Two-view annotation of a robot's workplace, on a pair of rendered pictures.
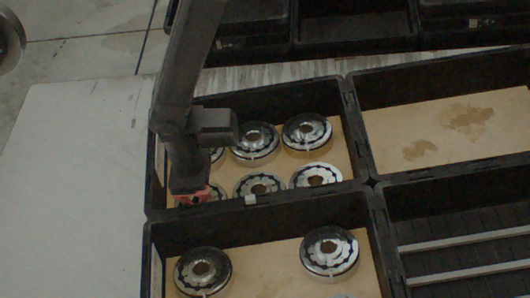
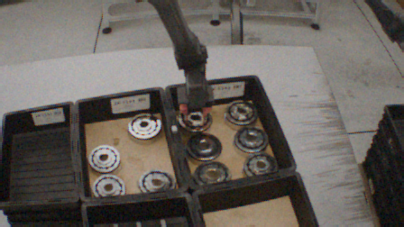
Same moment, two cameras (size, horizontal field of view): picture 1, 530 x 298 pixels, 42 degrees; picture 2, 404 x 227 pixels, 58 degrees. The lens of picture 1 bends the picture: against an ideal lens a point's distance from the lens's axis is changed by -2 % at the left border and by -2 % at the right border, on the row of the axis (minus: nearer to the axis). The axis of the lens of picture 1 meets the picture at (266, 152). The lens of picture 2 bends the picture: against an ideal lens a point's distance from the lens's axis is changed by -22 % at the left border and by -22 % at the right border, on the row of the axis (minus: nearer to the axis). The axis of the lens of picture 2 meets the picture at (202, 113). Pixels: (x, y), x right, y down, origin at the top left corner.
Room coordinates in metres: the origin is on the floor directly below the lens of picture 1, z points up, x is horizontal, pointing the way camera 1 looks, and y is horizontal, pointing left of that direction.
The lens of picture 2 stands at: (0.61, -0.80, 1.86)
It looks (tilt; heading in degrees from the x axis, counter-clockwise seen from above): 45 degrees down; 73
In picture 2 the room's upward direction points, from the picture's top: 2 degrees clockwise
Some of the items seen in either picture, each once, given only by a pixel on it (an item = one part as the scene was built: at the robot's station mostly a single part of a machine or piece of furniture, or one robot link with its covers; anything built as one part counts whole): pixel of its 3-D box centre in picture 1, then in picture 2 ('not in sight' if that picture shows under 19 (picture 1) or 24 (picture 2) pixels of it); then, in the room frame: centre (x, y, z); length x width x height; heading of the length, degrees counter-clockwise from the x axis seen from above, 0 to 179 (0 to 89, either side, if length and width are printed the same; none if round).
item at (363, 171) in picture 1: (251, 144); (228, 128); (0.94, 0.03, 0.92); 0.40 x 0.30 x 0.02; 87
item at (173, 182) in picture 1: (186, 158); (195, 88); (0.87, 0.14, 0.98); 0.10 x 0.07 x 0.07; 170
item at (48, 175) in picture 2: not in sight; (39, 164); (0.34, 0.06, 0.87); 0.40 x 0.30 x 0.11; 87
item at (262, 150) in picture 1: (253, 139); (251, 139); (1.01, 0.02, 0.86); 0.10 x 0.10 x 0.01
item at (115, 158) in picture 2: not in sight; (104, 158); (0.57, 0.05, 0.86); 0.10 x 0.10 x 0.01
